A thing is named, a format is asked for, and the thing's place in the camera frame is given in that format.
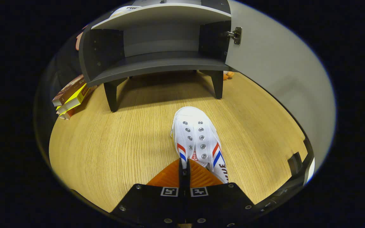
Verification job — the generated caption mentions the yellow book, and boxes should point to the yellow book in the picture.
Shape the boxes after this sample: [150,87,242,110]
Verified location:
[56,83,91,115]

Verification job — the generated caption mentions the beige shoe cabinet door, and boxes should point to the beige shoe cabinet door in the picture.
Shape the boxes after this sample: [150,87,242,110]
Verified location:
[225,0,336,173]

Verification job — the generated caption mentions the black monitor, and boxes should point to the black monitor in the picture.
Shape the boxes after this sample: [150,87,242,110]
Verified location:
[289,151,315,188]

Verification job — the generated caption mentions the metal door hinge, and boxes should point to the metal door hinge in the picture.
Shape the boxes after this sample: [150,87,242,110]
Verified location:
[227,27,243,45]

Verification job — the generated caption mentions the orange book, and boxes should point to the orange book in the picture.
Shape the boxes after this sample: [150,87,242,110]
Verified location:
[58,87,98,120]

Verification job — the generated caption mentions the black backdrop cloth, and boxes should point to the black backdrop cloth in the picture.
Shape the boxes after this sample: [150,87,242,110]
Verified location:
[35,30,88,127]

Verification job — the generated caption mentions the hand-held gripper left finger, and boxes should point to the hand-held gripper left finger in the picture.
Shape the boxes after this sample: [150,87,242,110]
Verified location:
[110,158,186,227]

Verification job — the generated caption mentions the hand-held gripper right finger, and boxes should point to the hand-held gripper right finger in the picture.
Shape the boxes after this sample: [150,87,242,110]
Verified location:
[186,158,262,228]

